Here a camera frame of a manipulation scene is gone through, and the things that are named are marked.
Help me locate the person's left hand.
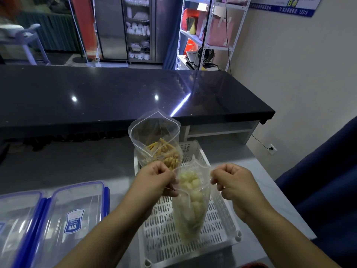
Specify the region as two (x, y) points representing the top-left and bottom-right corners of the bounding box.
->
(125, 160), (179, 218)

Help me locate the person's right hand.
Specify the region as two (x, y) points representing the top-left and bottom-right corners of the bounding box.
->
(210, 163), (268, 224)

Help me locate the pile of pale food cubes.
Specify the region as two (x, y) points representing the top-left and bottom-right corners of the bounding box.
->
(174, 171), (210, 242)

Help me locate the bag of pale round snacks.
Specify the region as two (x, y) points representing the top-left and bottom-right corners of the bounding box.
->
(171, 156), (214, 245)

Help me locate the bag of yellow strip snacks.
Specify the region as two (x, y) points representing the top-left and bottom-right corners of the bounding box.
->
(128, 108), (184, 170)

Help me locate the person's left forearm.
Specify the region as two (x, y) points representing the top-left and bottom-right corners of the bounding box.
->
(54, 202), (148, 268)

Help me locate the person's right forearm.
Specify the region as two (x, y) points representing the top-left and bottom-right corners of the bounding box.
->
(242, 205), (342, 268)

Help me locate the white perforated plastic basket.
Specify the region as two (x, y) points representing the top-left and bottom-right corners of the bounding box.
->
(133, 140), (242, 268)

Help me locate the black top bar counter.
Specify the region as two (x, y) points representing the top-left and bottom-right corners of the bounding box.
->
(0, 65), (276, 150)

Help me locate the white flat mop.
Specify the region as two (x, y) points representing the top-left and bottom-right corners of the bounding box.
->
(86, 0), (129, 68)

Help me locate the blue curtain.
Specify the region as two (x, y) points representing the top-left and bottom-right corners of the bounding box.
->
(163, 0), (184, 70)

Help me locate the black small appliance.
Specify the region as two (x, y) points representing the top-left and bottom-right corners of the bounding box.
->
(196, 47), (216, 67)

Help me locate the red bucket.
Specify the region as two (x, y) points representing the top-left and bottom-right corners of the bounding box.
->
(184, 38), (199, 55)

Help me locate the white metal shelf rack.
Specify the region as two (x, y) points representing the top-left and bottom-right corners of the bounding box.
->
(176, 0), (253, 72)

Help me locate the group of white dishes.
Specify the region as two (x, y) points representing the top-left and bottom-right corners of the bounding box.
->
(124, 0), (152, 61)

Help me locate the stainless steel dish cabinet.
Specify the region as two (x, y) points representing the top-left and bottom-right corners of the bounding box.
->
(93, 0), (182, 64)

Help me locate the wide pink gift bag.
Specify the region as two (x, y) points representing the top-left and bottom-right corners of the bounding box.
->
(208, 13), (235, 48)

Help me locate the narrow pink gift bag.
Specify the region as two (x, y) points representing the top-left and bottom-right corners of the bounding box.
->
(196, 11), (208, 36)

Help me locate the red standing banner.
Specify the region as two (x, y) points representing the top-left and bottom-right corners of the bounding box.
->
(68, 0), (98, 60)

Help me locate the red gift box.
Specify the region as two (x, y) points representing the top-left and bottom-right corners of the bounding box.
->
(181, 9), (201, 32)

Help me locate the teal skirted table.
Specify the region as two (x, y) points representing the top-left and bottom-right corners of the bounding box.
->
(16, 11), (81, 52)

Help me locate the pale plastic serving cart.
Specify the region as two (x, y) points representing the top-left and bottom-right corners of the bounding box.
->
(0, 23), (52, 66)

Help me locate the stack of white plates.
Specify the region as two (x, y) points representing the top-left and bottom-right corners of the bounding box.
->
(0, 25), (26, 36)

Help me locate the black power cable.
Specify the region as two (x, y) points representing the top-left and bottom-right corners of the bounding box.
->
(251, 133), (273, 150)

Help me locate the black hanging cable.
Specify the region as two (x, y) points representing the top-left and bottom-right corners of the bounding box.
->
(223, 0), (232, 69)

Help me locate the blue-bordered wall poster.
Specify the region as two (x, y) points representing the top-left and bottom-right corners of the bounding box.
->
(250, 0), (324, 17)

